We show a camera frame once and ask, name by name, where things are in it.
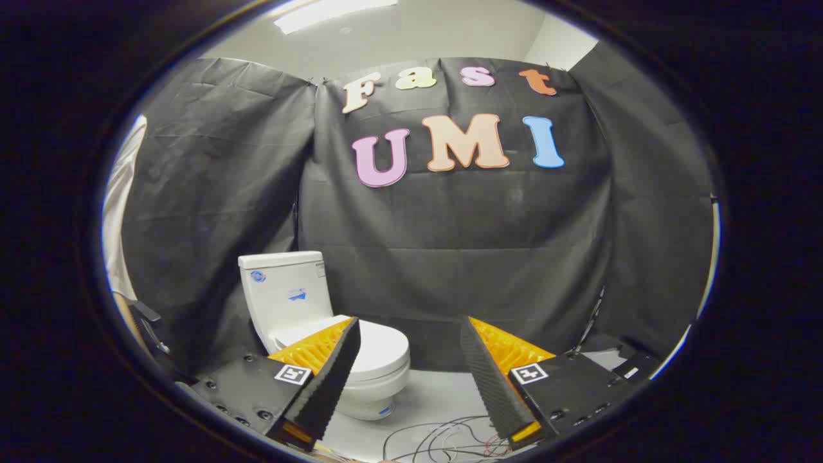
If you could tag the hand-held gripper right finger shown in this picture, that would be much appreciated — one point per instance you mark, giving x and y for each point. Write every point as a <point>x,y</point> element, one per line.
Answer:
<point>488,386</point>

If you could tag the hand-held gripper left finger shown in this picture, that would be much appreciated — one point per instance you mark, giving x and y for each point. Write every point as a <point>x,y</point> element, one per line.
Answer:
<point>334,379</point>

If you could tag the white toilet lid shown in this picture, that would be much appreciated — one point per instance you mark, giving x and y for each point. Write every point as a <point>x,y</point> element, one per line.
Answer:
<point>386,350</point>

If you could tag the white toilet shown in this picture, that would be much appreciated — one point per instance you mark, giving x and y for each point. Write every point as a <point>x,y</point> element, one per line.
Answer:
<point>286,296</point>

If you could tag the black backdrop cloth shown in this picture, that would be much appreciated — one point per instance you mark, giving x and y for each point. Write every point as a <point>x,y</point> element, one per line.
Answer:
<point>450,244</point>

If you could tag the black device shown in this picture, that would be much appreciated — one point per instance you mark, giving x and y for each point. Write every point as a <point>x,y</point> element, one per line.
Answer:
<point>151,331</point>

